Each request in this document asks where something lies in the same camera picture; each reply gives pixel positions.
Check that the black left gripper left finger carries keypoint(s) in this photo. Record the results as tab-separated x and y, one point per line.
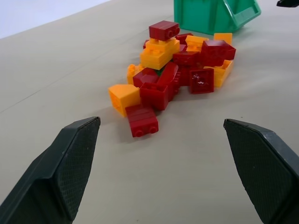
46	186

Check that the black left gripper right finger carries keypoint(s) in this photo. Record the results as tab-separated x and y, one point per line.
264	172

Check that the yellow toy brick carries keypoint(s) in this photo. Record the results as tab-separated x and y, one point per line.
123	96
153	58
223	37
195	43
132	72
169	45
222	73

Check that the red toy brick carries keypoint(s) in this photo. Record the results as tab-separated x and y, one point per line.
185	58
202	81
217	52
162	29
183	37
154	95
145	44
142	121
169	74
144	78

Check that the green toy brick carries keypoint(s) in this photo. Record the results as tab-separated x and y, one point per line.
160	72

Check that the green plastic storage bin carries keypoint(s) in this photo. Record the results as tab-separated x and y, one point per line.
201	14

